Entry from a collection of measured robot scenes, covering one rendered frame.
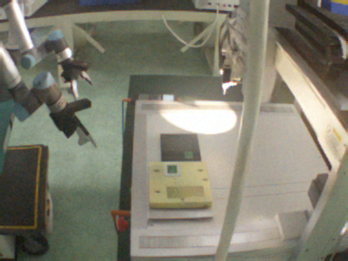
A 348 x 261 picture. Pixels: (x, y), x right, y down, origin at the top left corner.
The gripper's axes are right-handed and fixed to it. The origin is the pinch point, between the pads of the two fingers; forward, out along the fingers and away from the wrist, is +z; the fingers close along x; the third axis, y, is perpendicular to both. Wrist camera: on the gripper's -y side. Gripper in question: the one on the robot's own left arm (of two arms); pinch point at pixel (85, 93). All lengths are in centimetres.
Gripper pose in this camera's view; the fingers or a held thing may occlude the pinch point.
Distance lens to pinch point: 177.4
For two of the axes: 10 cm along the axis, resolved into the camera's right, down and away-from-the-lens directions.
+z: 3.8, 8.2, 4.3
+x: -3.4, 5.5, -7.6
